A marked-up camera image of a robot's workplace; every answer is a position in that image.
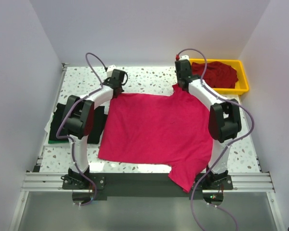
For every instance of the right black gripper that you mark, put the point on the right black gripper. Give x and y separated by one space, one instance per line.
183 84

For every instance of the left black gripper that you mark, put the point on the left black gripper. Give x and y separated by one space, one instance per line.
118 89

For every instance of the pink t shirt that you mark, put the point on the pink t shirt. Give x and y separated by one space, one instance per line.
155 129

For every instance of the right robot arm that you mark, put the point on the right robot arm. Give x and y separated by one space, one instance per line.
224 120

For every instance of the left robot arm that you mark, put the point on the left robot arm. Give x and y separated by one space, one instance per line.
77 124

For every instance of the dark red t shirt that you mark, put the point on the dark red t shirt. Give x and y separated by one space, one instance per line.
219 75

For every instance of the folded black t shirt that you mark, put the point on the folded black t shirt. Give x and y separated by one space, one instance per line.
98 124

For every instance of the yellow plastic bin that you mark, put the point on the yellow plastic bin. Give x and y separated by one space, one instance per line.
241 86

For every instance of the white folded t shirt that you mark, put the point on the white folded t shirt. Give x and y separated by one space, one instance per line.
48 125

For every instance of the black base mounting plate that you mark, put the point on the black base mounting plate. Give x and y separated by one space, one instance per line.
121 185

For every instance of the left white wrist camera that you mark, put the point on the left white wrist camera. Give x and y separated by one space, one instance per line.
110 70

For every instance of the aluminium table frame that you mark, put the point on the aluminium table frame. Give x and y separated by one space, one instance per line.
245 202

